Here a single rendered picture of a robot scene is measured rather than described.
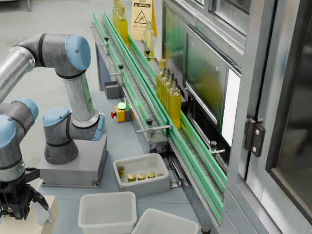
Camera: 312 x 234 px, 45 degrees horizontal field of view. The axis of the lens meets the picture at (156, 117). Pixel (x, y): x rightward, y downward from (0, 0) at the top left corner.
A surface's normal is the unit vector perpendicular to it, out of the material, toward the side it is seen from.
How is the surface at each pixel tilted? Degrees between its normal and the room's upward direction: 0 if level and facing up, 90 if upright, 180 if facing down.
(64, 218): 0
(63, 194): 0
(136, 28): 77
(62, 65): 108
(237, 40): 90
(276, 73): 90
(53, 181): 90
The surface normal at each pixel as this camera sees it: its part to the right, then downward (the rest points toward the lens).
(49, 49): -0.10, 0.11
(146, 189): 0.29, 0.52
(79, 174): -0.04, 0.55
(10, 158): 0.69, 0.41
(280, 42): -0.96, 0.15
